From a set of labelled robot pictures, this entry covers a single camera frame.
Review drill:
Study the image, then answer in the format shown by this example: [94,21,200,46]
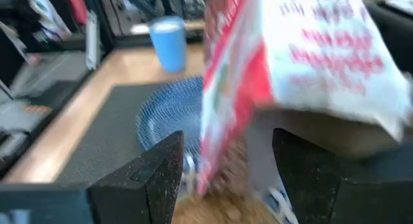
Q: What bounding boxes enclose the brown cereal pieces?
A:
[174,143,278,224]

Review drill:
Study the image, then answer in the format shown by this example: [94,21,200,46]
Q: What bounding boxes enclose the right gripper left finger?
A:
[86,130,185,224]

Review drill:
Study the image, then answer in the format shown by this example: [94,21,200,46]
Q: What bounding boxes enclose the blue patterned plate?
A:
[135,76,205,160]

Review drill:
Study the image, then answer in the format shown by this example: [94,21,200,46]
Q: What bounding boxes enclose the grey woven placemat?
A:
[54,83,204,186]

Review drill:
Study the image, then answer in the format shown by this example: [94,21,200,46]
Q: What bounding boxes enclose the translucent blue plastic cup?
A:
[148,15,187,74]

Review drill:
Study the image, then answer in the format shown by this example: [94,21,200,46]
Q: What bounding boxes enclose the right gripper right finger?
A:
[272,128,413,224]

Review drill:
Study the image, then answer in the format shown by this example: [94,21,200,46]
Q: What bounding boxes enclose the red white cereal box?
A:
[196,0,413,196]

